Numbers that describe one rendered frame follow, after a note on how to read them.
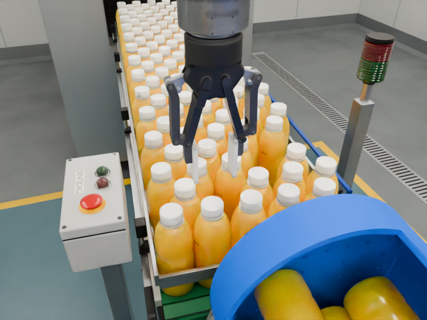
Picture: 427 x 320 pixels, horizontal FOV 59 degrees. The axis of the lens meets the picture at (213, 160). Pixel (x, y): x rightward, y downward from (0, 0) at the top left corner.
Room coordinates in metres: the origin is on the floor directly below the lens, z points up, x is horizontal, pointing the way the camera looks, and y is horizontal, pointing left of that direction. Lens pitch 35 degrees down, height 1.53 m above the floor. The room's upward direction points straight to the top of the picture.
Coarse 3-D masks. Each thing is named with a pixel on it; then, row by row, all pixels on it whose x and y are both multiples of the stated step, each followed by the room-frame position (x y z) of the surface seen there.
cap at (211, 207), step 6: (204, 198) 0.50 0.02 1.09; (210, 198) 0.50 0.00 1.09; (216, 198) 0.49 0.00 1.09; (204, 204) 0.48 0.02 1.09; (210, 204) 0.48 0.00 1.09; (216, 204) 0.48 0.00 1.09; (222, 204) 0.48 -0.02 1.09; (204, 210) 0.47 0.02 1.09; (210, 210) 0.47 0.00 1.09; (216, 210) 0.47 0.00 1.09; (222, 210) 0.48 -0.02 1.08; (210, 216) 0.47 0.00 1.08; (216, 216) 0.47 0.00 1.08
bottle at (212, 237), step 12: (204, 216) 0.47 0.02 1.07; (204, 228) 0.46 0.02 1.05; (216, 228) 0.46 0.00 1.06; (228, 228) 0.47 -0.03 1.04; (204, 240) 0.45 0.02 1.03; (216, 240) 0.45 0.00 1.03; (228, 240) 0.46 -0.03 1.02; (204, 252) 0.45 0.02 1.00; (216, 252) 0.45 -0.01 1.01; (204, 264) 0.45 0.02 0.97
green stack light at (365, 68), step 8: (360, 56) 0.87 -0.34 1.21; (360, 64) 0.85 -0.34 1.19; (368, 64) 0.83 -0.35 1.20; (376, 64) 0.82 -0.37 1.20; (384, 64) 0.82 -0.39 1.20; (360, 72) 0.84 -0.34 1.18; (368, 72) 0.83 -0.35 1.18; (376, 72) 0.82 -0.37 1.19; (384, 72) 0.83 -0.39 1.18; (368, 80) 0.82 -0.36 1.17; (376, 80) 0.82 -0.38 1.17
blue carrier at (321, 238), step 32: (288, 224) 0.30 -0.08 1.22; (320, 224) 0.29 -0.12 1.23; (352, 224) 0.29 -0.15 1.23; (384, 224) 0.30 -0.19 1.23; (256, 256) 0.28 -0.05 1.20; (288, 256) 0.26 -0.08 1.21; (320, 256) 0.33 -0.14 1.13; (352, 256) 0.35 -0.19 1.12; (384, 256) 0.36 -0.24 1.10; (416, 256) 0.27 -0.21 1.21; (224, 288) 0.27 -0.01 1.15; (320, 288) 0.34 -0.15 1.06; (416, 288) 0.32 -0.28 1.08
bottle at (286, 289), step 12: (276, 276) 0.30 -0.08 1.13; (288, 276) 0.30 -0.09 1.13; (300, 276) 0.31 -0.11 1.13; (264, 288) 0.29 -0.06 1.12; (276, 288) 0.28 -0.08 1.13; (288, 288) 0.28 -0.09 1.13; (300, 288) 0.28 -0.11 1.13; (264, 300) 0.28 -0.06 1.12; (276, 300) 0.27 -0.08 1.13; (288, 300) 0.27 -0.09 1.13; (300, 300) 0.27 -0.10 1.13; (312, 300) 0.27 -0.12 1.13; (264, 312) 0.27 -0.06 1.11; (276, 312) 0.26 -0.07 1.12; (288, 312) 0.25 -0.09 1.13; (300, 312) 0.25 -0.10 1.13; (312, 312) 0.25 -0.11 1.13
